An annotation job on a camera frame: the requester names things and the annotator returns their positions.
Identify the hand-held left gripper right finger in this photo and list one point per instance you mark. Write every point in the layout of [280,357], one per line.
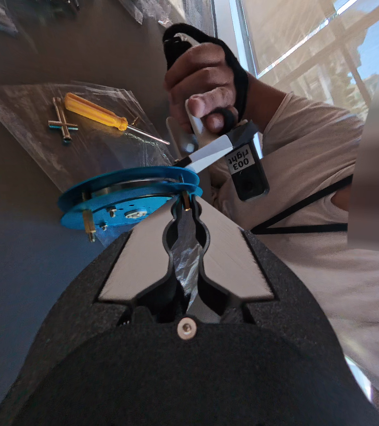
[232,263]

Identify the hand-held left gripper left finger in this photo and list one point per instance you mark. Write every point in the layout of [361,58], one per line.
[136,266]

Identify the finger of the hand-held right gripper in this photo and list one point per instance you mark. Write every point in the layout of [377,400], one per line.
[212,146]
[209,161]

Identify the blue round metal turntable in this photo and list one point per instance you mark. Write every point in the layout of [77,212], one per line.
[126,174]

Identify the person's right forearm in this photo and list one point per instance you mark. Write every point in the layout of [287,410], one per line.
[262,99]

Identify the person's right hand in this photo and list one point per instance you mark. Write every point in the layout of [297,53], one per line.
[202,76]

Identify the large window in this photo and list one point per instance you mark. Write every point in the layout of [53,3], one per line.
[325,83]

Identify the small clear plastic bag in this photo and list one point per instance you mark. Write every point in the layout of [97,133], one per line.
[165,22]

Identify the beige roller blind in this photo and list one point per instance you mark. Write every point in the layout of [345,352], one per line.
[286,30]

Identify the metal cross wrench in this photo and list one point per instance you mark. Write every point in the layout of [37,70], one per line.
[62,124]

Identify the large clear plastic bag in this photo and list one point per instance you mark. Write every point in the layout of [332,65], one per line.
[26,139]

